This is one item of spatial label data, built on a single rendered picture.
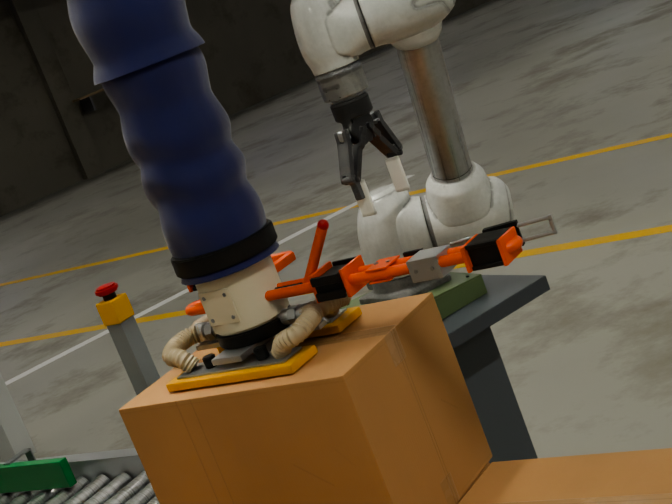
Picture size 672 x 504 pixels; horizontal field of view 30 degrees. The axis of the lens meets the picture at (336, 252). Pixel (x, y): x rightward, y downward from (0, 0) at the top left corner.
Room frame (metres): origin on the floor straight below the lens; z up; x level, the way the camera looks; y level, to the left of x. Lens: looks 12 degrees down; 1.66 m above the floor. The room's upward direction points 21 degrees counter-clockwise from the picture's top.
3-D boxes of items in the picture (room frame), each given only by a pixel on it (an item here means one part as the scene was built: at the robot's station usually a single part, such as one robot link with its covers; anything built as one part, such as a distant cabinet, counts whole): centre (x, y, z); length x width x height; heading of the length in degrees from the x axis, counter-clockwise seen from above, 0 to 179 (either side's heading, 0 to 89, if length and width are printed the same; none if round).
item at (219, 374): (2.50, 0.27, 0.97); 0.34 x 0.10 x 0.05; 54
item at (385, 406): (2.59, 0.20, 0.74); 0.60 x 0.40 x 0.40; 54
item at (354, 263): (2.43, 0.01, 1.08); 0.10 x 0.08 x 0.06; 144
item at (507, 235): (2.22, -0.27, 1.08); 0.08 x 0.07 x 0.05; 54
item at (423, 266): (2.31, -0.16, 1.07); 0.07 x 0.07 x 0.04; 54
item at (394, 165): (2.39, -0.17, 1.24); 0.03 x 0.01 x 0.07; 53
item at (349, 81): (2.34, -0.12, 1.45); 0.09 x 0.09 x 0.06
